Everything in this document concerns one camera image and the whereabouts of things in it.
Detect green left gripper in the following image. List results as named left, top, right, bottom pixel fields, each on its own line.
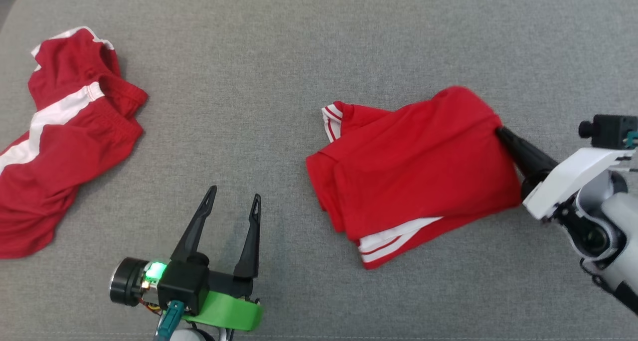
left=109, top=185, right=264, bottom=332

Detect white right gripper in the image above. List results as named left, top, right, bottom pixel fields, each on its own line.
left=495, top=126, right=638, bottom=222

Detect red shirt thin white stripes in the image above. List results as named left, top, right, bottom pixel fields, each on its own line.
left=306, top=85, right=523, bottom=270

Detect red shorts wide white stripe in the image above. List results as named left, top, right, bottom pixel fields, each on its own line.
left=0, top=26, right=149, bottom=260

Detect grey fabric sofa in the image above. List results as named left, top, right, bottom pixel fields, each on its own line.
left=0, top=0, right=638, bottom=341

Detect teal left camera plug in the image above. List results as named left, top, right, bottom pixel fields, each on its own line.
left=153, top=301, right=186, bottom=341

